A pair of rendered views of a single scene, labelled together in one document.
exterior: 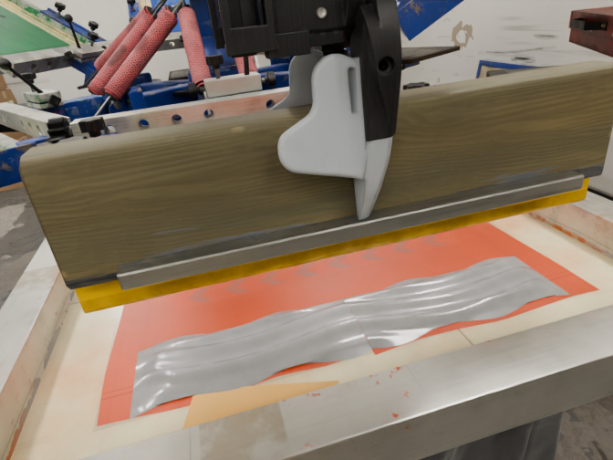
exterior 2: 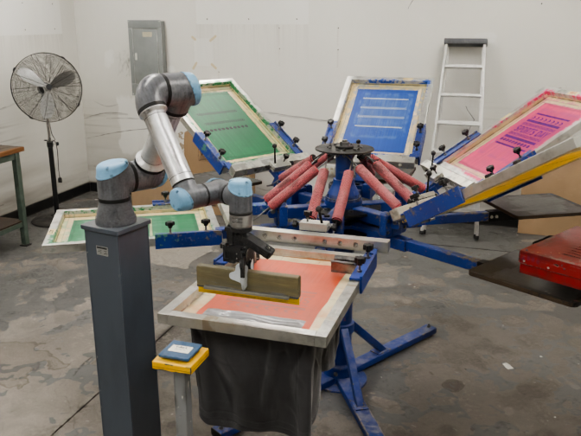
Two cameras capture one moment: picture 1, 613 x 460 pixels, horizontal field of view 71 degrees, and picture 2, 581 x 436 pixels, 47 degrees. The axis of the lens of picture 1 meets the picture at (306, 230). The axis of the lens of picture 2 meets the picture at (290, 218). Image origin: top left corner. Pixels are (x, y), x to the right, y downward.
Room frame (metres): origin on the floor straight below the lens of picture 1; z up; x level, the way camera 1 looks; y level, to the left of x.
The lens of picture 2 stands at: (-1.47, -1.18, 1.93)
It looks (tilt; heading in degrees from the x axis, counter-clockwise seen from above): 17 degrees down; 30
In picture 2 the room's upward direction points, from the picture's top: straight up
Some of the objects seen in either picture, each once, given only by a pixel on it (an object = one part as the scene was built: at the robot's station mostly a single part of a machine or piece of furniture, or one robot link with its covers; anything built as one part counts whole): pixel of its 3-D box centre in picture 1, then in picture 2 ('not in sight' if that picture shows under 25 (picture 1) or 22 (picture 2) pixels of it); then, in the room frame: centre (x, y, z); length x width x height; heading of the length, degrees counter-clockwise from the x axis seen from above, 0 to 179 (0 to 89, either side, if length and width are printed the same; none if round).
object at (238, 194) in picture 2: not in sight; (239, 195); (0.25, -0.01, 1.39); 0.09 x 0.08 x 0.11; 72
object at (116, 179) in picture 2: not in sight; (114, 178); (0.32, 0.59, 1.37); 0.13 x 0.12 x 0.14; 162
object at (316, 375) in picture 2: not in sight; (326, 356); (0.54, -0.19, 0.74); 0.46 x 0.04 x 0.42; 12
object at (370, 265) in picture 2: not in sight; (363, 271); (0.84, -0.20, 0.98); 0.30 x 0.05 x 0.07; 12
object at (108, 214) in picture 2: not in sight; (115, 208); (0.31, 0.59, 1.25); 0.15 x 0.15 x 0.10
